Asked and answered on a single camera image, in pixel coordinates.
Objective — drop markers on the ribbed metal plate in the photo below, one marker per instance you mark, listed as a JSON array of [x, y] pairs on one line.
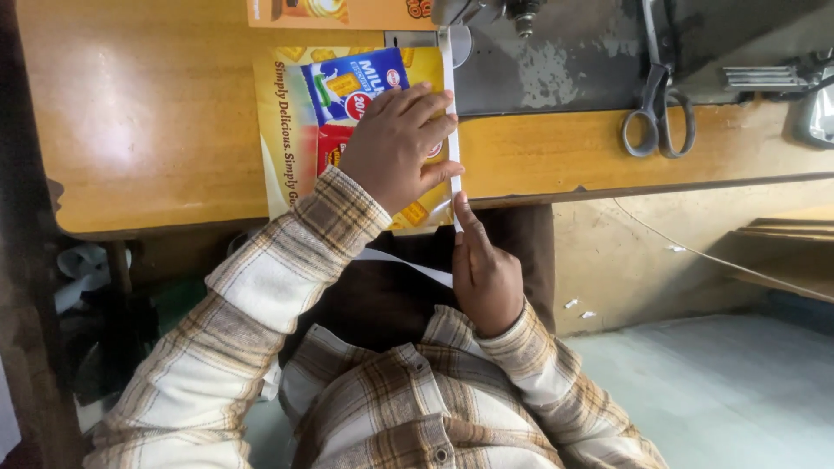
[[765, 77]]

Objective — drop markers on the grey metal machine part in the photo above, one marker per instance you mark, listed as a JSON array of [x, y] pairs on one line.
[[818, 111]]

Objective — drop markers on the person's left hand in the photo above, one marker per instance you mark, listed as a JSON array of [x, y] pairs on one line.
[[391, 150]]

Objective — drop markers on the yellow printed banner sheet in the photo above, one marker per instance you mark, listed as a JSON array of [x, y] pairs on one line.
[[293, 130]]

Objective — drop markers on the white crumpled cloth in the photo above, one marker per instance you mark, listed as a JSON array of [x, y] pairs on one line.
[[81, 270]]

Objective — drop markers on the grey sewing machine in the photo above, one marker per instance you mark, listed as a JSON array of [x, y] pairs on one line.
[[573, 58]]

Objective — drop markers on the person's right hand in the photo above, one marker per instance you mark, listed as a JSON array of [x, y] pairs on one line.
[[488, 286]]

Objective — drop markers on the person's plaid shirt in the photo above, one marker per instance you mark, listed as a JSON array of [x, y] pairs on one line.
[[404, 410]]

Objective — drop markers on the white edging strip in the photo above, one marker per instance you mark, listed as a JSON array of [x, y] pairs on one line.
[[447, 65]]

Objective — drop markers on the grey metal scissors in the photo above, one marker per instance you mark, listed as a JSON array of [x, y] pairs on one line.
[[655, 104]]

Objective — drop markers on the person's brown trousers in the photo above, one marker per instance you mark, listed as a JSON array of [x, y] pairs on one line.
[[384, 293]]

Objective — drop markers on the orange printed sheet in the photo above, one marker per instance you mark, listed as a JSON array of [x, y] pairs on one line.
[[365, 13]]

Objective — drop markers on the wooden planks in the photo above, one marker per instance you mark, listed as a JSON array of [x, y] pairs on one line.
[[788, 254]]

